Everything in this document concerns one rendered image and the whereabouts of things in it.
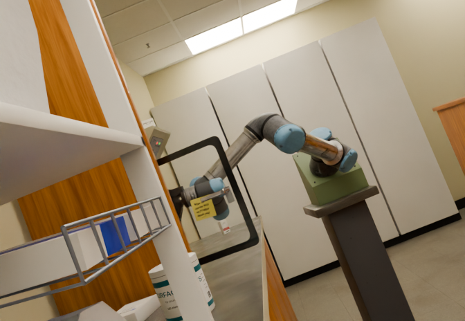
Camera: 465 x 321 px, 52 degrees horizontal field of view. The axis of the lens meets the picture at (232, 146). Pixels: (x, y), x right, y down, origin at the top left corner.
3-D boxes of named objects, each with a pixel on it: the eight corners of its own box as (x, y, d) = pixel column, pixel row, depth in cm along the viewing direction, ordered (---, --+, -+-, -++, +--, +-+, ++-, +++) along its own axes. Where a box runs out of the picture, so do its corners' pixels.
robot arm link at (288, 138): (342, 140, 229) (269, 110, 192) (365, 154, 218) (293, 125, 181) (330, 162, 231) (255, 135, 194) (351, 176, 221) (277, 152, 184)
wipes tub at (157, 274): (164, 333, 116) (142, 276, 117) (174, 317, 129) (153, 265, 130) (213, 315, 115) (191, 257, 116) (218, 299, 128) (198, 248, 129)
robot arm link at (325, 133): (322, 140, 240) (320, 120, 232) (342, 153, 231) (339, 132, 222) (305, 153, 237) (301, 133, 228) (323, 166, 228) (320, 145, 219)
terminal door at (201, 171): (181, 272, 166) (140, 166, 169) (261, 243, 160) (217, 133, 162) (180, 272, 165) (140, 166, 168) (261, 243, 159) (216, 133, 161)
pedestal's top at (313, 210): (359, 191, 257) (356, 185, 257) (380, 193, 225) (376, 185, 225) (305, 214, 255) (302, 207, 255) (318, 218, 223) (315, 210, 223)
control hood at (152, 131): (133, 162, 167) (123, 137, 168) (153, 163, 200) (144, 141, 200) (163, 151, 167) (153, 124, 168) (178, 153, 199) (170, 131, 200)
